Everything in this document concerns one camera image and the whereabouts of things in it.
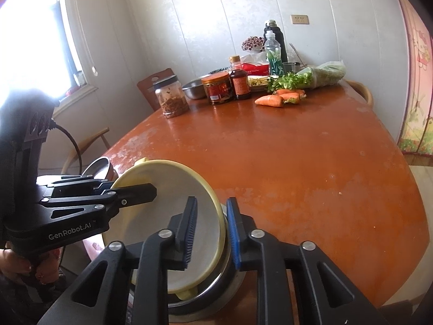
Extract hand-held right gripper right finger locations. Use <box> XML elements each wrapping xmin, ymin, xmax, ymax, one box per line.
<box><xmin>226</xmin><ymin>197</ymin><xmax>395</xmax><ymax>325</ymax></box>

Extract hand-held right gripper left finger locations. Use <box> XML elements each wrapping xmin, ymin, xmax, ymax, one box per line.
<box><xmin>35</xmin><ymin>205</ymin><xmax>198</xmax><ymax>325</ymax></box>

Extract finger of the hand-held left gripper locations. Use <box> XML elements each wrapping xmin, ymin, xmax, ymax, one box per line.
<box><xmin>37</xmin><ymin>174</ymin><xmax>116</xmax><ymax>195</ymax></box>
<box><xmin>39</xmin><ymin>183</ymin><xmax>158</xmax><ymax>224</ymax></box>

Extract yellow enamel bowl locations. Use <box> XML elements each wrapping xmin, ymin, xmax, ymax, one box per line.
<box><xmin>101</xmin><ymin>157</ymin><xmax>227</xmax><ymax>300</ymax></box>

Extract round steel tray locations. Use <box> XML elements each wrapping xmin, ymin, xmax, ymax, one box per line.
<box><xmin>91</xmin><ymin>157</ymin><xmax>111</xmax><ymax>179</ymax></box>

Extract deep steel bowl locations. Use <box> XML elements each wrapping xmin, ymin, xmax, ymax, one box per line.
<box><xmin>189</xmin><ymin>201</ymin><xmax>237</xmax><ymax>303</ymax></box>

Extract shallow steel bowl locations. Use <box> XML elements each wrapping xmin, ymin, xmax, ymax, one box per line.
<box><xmin>167</xmin><ymin>267</ymin><xmax>248</xmax><ymax>324</ymax></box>

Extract person's left hand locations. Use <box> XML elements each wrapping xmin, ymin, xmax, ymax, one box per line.
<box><xmin>0</xmin><ymin>240</ymin><xmax>65</xmax><ymax>285</ymax></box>

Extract light wooden armchair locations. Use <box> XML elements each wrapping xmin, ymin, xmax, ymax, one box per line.
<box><xmin>343</xmin><ymin>79</ymin><xmax>374</xmax><ymax>106</ymax></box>
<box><xmin>61</xmin><ymin>127</ymin><xmax>110</xmax><ymax>175</ymax></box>

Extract black-lidded pickle jar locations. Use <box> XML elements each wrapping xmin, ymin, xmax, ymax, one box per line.
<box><xmin>152</xmin><ymin>74</ymin><xmax>190</xmax><ymax>118</ymax></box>

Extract dark wooden chair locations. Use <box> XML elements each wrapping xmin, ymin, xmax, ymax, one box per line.
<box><xmin>137</xmin><ymin>68</ymin><xmax>178</xmax><ymax>112</ymax></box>

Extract window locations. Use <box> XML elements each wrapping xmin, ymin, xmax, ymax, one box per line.
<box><xmin>0</xmin><ymin>0</ymin><xmax>85</xmax><ymax>109</ymax></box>

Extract steel pot at back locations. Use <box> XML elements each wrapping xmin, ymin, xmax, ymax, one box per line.
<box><xmin>182</xmin><ymin>79</ymin><xmax>208</xmax><ymax>100</ymax></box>

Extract dark floral clothing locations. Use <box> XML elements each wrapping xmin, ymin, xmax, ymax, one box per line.
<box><xmin>0</xmin><ymin>271</ymin><xmax>78</xmax><ymax>325</ymax></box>

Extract red label jar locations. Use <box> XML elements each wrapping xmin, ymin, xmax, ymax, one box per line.
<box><xmin>201</xmin><ymin>72</ymin><xmax>235</xmax><ymax>105</ymax></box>

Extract large carrot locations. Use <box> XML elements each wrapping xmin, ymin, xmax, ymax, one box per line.
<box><xmin>254</xmin><ymin>95</ymin><xmax>285</xmax><ymax>108</ymax></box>

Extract brown sauce bottle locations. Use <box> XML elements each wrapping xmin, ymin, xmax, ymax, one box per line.
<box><xmin>229</xmin><ymin>56</ymin><xmax>252</xmax><ymax>101</ymax></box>

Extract tray of yellow food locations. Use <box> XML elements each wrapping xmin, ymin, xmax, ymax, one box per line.
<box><xmin>247</xmin><ymin>75</ymin><xmax>271</xmax><ymax>91</ymax></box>

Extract red tissue pack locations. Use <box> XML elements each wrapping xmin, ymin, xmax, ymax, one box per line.
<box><xmin>241</xmin><ymin>61</ymin><xmax>271</xmax><ymax>76</ymax></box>

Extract clear plastic bottle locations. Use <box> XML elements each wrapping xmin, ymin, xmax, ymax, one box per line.
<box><xmin>264</xmin><ymin>30</ymin><xmax>283</xmax><ymax>76</ymax></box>

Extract bagged green vegetables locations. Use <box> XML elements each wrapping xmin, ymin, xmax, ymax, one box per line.
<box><xmin>267</xmin><ymin>60</ymin><xmax>347</xmax><ymax>93</ymax></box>

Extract dried flower bouquet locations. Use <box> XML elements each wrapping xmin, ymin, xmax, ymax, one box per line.
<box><xmin>241</xmin><ymin>36</ymin><xmax>265</xmax><ymax>52</ymax></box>

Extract black thermos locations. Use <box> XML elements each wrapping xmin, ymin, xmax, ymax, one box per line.
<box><xmin>264</xmin><ymin>20</ymin><xmax>288</xmax><ymax>63</ymax></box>

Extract pink cartoon door curtain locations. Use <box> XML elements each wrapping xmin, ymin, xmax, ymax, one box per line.
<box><xmin>392</xmin><ymin>0</ymin><xmax>433</xmax><ymax>158</ymax></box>

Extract black cable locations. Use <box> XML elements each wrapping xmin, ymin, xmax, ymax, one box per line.
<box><xmin>51</xmin><ymin>123</ymin><xmax>83</xmax><ymax>177</ymax></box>

